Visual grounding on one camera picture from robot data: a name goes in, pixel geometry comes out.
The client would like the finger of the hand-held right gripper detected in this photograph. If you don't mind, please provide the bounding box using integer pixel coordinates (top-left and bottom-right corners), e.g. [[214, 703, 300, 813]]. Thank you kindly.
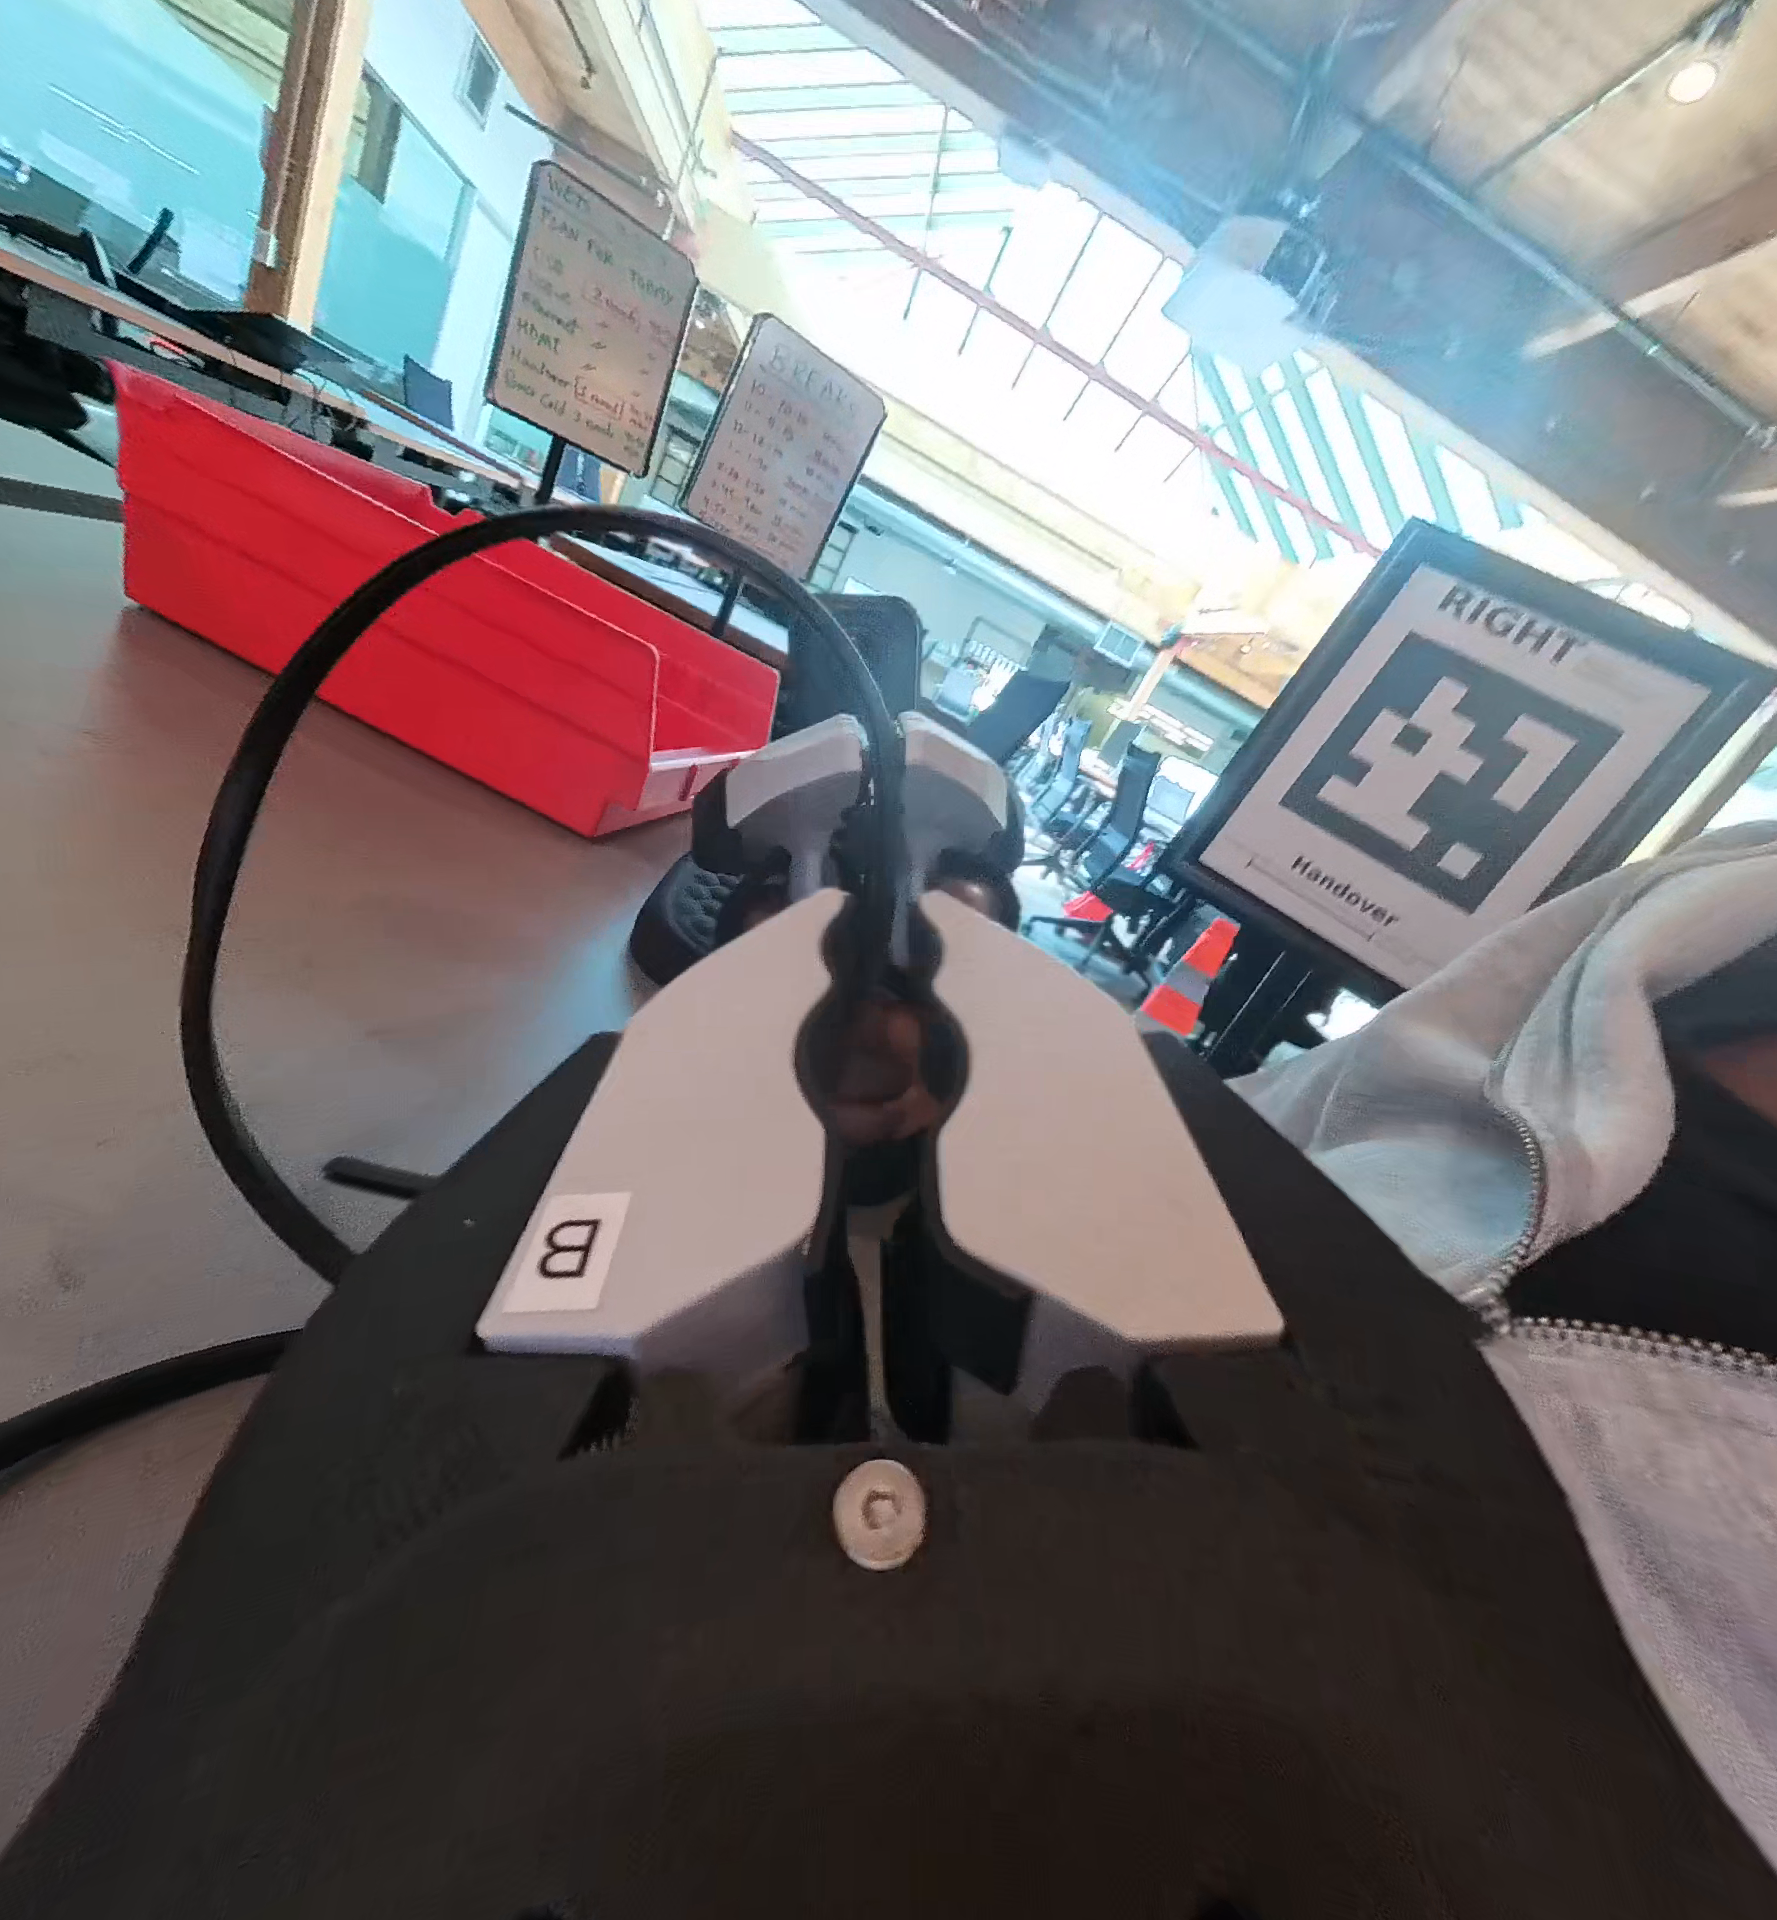
[[897, 712, 1013, 971], [722, 716, 871, 907]]

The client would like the framed black white marker poster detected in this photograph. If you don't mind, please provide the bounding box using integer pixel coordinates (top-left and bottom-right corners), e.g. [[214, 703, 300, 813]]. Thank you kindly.
[[1157, 516, 1777, 1003]]

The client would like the red plastic bin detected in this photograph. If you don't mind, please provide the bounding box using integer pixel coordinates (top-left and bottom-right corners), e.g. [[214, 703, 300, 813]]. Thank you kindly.
[[109, 360, 784, 839]]

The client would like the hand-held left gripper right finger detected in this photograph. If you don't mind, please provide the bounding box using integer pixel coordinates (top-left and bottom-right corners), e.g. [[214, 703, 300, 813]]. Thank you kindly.
[[903, 885, 1289, 1400]]

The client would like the orange traffic cone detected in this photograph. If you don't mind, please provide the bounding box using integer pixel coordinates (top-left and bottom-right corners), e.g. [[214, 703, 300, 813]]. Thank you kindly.
[[1138, 918, 1244, 1040]]

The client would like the person's right hand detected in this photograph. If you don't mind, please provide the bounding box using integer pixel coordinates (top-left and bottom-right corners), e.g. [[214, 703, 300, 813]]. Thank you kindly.
[[824, 846, 1026, 1145]]

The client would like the black cable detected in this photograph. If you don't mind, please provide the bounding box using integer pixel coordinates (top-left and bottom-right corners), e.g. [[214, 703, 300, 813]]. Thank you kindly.
[[0, 506, 924, 1521]]

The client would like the grey desk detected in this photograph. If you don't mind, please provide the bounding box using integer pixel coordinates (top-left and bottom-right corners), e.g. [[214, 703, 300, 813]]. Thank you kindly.
[[0, 396, 801, 1920]]

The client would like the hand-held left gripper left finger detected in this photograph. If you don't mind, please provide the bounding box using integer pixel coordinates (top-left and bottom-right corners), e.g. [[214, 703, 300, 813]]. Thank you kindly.
[[472, 885, 871, 1363]]

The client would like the whiteboard on stand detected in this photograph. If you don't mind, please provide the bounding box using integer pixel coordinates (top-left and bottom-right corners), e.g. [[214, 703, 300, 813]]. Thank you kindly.
[[679, 314, 890, 584], [482, 158, 700, 483]]

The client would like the wooden office desk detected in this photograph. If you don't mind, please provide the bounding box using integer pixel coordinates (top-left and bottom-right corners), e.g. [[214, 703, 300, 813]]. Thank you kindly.
[[0, 182, 532, 498]]

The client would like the white ceiling projector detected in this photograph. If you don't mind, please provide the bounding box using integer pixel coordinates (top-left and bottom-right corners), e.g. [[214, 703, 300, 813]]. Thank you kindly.
[[1160, 219, 1336, 364]]

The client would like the long black tape strip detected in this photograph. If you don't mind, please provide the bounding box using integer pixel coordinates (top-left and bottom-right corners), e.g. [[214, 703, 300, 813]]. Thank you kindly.
[[0, 460, 129, 526]]

